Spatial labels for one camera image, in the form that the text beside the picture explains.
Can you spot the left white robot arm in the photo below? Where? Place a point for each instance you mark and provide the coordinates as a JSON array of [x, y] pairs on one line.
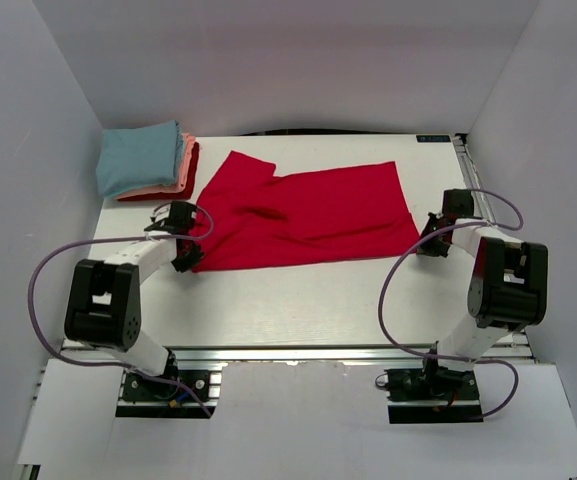
[[104, 307]]

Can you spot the aluminium table frame rail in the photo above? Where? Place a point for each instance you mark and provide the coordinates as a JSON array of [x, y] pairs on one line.
[[504, 351]]

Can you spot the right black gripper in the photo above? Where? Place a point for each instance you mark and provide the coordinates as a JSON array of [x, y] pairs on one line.
[[427, 248]]

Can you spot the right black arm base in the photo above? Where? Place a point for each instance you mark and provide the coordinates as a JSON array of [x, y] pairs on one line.
[[430, 395]]

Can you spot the folded dark red t shirt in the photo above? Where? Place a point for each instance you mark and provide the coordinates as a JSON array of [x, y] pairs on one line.
[[188, 180]]

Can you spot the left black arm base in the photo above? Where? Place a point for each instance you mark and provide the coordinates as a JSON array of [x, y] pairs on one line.
[[139, 398]]

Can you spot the folded pink t shirt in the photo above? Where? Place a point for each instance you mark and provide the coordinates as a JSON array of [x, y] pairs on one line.
[[180, 165]]

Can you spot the bright red t shirt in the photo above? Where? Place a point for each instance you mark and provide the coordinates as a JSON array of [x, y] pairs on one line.
[[262, 220]]

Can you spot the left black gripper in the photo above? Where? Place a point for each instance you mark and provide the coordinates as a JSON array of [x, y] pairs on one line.
[[194, 257]]

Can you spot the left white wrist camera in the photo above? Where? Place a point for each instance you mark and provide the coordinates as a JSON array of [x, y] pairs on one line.
[[160, 214]]

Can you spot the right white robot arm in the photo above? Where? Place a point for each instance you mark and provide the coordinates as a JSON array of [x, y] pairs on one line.
[[508, 287]]

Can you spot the blue label sticker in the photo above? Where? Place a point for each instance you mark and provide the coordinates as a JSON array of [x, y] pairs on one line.
[[432, 138]]

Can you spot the folded light blue t shirt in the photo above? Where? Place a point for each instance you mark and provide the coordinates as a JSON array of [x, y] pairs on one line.
[[135, 158]]

